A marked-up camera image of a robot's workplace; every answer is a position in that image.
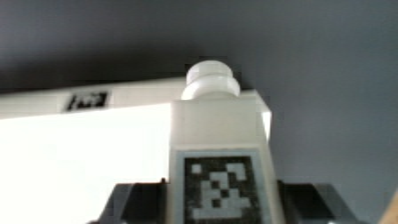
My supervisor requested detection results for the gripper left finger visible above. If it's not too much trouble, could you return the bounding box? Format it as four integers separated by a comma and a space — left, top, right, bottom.
88, 179, 169, 224

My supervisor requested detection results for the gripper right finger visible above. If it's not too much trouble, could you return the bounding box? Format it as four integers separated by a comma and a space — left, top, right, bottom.
278, 181, 363, 224

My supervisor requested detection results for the white table leg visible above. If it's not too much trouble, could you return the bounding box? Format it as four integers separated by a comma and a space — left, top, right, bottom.
166, 60, 287, 224

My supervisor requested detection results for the white square tabletop part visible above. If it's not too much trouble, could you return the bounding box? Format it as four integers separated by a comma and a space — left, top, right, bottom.
0, 77, 274, 224

